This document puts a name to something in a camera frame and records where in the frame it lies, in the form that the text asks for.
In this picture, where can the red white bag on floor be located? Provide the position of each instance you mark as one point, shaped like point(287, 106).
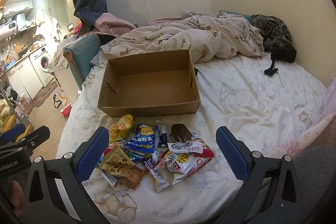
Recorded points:
point(65, 111)

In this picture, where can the dark brown snack packet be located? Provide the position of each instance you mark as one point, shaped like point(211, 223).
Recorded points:
point(179, 133)

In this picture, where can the beige checked bear duvet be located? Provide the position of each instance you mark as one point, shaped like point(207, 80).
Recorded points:
point(220, 35)

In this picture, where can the white rice cake packet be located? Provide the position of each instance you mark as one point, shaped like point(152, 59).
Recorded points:
point(159, 182)

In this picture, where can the white washing machine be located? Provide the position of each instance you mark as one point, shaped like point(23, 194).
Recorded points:
point(40, 60)

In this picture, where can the narrow white blue snack stick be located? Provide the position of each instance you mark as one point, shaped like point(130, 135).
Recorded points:
point(162, 133)

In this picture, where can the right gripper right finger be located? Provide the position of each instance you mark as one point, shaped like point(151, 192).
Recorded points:
point(282, 201)

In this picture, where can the pink cloth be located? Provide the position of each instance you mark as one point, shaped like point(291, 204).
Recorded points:
point(110, 24)

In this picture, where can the wooden yellow chair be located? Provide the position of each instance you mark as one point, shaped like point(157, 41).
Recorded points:
point(10, 119)

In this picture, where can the camouflage jacket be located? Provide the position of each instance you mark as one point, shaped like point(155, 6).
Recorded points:
point(277, 40)

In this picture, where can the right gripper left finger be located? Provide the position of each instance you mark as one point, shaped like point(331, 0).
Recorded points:
point(54, 190)

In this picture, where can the brown cardboard box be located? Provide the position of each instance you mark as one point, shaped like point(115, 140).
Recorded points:
point(149, 85)

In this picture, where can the white kitchen cabinet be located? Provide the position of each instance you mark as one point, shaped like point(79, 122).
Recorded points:
point(23, 78)

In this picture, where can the yellow brown cracker packet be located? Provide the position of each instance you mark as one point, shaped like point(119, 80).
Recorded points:
point(118, 164)

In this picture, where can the brown floor mat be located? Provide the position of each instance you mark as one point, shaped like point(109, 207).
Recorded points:
point(43, 94)

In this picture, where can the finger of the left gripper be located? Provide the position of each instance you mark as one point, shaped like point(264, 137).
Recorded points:
point(13, 133)

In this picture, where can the white red large snack bag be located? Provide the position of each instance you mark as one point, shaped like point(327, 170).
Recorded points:
point(184, 159)

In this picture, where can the yellow snack bag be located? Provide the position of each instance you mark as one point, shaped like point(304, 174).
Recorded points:
point(121, 128)

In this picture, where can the blue cartoon snack bag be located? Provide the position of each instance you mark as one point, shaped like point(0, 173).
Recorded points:
point(145, 139)

